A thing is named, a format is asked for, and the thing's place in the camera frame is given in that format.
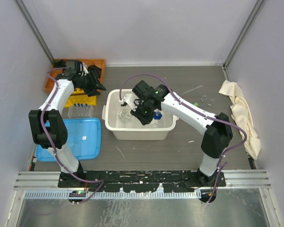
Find yellow test tube rack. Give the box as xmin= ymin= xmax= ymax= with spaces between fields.
xmin=64 ymin=88 xmax=97 ymax=108

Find cream cloth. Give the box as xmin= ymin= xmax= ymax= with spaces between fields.
xmin=219 ymin=80 xmax=261 ymax=160

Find rolled tie dark green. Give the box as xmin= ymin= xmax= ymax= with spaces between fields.
xmin=53 ymin=59 xmax=66 ymax=68

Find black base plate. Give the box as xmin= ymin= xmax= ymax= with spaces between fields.
xmin=58 ymin=170 xmax=226 ymax=193

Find rolled tie brown blue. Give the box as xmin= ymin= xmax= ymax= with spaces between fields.
xmin=88 ymin=65 xmax=102 ymax=79

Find blue plastic tray lid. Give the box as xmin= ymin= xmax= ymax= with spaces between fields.
xmin=35 ymin=117 xmax=102 ymax=163

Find blue hexagonal cap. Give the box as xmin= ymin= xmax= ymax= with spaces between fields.
xmin=153 ymin=110 xmax=162 ymax=120

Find white plastic bin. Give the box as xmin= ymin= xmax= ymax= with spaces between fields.
xmin=102 ymin=89 xmax=178 ymax=140

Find wooden compartment tray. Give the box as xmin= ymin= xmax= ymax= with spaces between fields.
xmin=44 ymin=59 xmax=106 ymax=94

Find clear plastic tube rack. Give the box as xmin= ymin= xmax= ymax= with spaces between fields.
xmin=67 ymin=105 xmax=93 ymax=119

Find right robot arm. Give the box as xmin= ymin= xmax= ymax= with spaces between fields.
xmin=125 ymin=80 xmax=233 ymax=186

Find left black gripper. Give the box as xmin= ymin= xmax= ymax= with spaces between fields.
xmin=77 ymin=71 xmax=106 ymax=97

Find metal crucible tongs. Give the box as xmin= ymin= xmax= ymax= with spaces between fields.
xmin=200 ymin=96 xmax=214 ymax=109

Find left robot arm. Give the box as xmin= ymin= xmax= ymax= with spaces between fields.
xmin=28 ymin=60 xmax=106 ymax=187

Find aluminium rail frame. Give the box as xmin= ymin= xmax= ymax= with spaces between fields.
xmin=14 ymin=169 xmax=271 ymax=202

